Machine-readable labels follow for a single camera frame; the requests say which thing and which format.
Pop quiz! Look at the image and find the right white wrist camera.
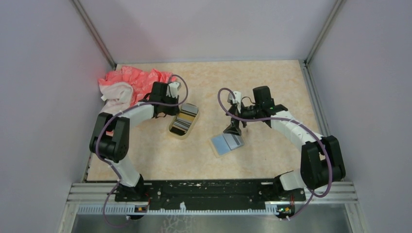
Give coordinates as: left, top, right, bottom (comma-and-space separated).
227, 91, 242, 113

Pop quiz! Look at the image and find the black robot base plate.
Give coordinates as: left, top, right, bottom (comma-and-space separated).
115, 179, 306, 211

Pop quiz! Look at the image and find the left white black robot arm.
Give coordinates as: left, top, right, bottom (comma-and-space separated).
89, 82, 181, 201

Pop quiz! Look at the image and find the aluminium front frame rail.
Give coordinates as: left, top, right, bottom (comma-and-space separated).
59, 179, 364, 233

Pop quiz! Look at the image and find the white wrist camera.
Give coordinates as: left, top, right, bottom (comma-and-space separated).
166, 82, 181, 99
227, 91, 242, 113

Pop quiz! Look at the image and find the grey blue credit card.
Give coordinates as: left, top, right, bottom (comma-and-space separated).
210, 133, 243, 155

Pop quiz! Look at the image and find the pink white crumpled cloth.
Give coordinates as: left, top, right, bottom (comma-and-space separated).
98, 66, 176, 115

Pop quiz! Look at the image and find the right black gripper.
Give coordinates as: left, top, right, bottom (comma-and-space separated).
223, 101, 261, 136

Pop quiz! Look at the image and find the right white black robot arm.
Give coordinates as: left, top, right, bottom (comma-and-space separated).
224, 86, 346, 200

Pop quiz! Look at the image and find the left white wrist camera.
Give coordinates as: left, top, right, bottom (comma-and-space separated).
166, 82, 181, 99

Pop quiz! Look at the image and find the cream card holder tray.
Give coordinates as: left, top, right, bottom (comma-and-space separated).
168, 103, 200, 140

